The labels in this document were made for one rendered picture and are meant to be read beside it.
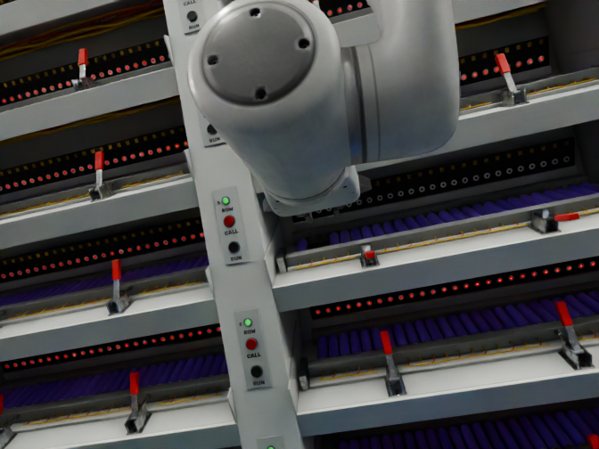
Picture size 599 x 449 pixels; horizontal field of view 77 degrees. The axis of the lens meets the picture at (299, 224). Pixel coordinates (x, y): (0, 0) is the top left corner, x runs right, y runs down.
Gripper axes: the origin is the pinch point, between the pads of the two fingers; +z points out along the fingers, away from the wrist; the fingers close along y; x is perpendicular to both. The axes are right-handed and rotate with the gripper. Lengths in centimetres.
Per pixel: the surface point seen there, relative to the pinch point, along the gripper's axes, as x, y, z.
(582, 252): 11.7, -35.7, 12.2
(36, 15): -47, 45, 3
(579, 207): 4.7, -38.9, 14.6
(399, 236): 4.0, -11.0, 14.2
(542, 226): 7.0, -31.0, 11.0
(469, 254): 9.1, -19.8, 10.7
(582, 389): 30.6, -31.1, 14.9
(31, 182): -25, 64, 22
